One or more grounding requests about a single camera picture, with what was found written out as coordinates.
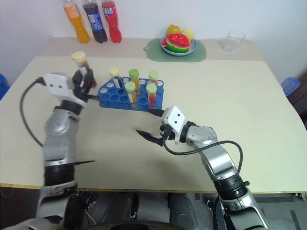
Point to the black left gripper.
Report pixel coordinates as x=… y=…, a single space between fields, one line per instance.
x=78 y=77

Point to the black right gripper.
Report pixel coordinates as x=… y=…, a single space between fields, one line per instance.
x=168 y=134

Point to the cream-capped dark liquid test tube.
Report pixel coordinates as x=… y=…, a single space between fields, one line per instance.
x=82 y=63
x=114 y=72

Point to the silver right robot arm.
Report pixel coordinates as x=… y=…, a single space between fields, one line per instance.
x=216 y=158

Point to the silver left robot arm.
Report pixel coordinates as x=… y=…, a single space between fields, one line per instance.
x=58 y=134

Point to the blue test tube rack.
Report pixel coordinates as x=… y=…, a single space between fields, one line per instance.
x=115 y=95

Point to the green-capped red liquid test tube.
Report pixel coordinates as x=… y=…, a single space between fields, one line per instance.
x=153 y=75
x=151 y=89

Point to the green-capped orange liquid test tube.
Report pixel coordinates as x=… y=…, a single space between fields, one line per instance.
x=130 y=86
x=134 y=74

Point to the orange soda bottle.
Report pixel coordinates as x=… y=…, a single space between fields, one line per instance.
x=80 y=28

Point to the dark cola bottle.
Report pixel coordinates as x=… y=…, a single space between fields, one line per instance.
x=96 y=26

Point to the red soda bottle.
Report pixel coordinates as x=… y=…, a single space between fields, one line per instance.
x=112 y=24

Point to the red toy fruit piece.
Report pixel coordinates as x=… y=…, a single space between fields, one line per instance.
x=164 y=43

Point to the green placemat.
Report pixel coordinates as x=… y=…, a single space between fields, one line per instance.
x=199 y=54

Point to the toy watermelon slice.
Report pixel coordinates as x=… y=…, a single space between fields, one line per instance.
x=178 y=43

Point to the light blue plate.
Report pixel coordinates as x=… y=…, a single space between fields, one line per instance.
x=193 y=48

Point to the blue plastic crate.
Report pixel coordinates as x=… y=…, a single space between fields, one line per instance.
x=3 y=86

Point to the orange-yellow toy fruit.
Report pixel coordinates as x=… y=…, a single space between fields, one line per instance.
x=173 y=30

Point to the pale yellow toy fruit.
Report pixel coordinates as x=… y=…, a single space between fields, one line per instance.
x=189 y=34

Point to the clear glass cup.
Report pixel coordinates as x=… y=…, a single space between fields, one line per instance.
x=233 y=42

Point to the blue plastic stool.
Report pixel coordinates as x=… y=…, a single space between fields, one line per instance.
x=290 y=85

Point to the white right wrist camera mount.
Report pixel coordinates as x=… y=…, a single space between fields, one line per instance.
x=173 y=117

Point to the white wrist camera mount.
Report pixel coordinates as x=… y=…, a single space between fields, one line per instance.
x=173 y=117
x=58 y=85

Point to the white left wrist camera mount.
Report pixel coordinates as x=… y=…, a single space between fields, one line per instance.
x=58 y=85

